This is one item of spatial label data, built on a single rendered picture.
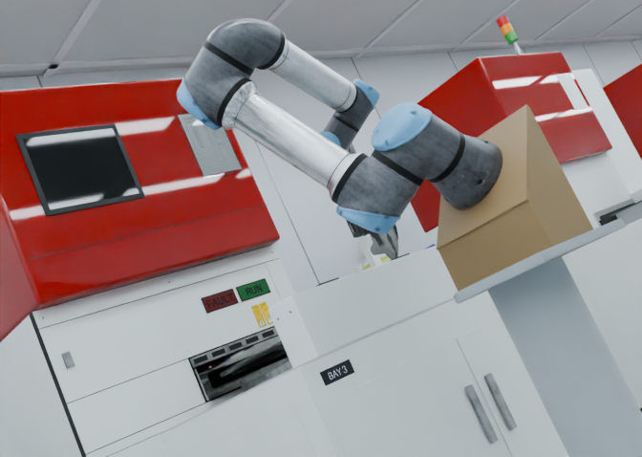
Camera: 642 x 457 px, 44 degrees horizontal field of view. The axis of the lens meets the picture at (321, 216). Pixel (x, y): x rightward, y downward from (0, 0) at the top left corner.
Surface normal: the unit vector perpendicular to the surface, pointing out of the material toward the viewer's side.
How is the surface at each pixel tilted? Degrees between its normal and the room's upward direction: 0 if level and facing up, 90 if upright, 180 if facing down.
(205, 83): 95
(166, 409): 90
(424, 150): 124
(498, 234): 90
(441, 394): 90
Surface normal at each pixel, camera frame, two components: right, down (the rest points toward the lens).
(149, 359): 0.59, -0.41
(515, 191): -0.80, -0.44
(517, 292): -0.58, 0.10
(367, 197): -0.30, 0.03
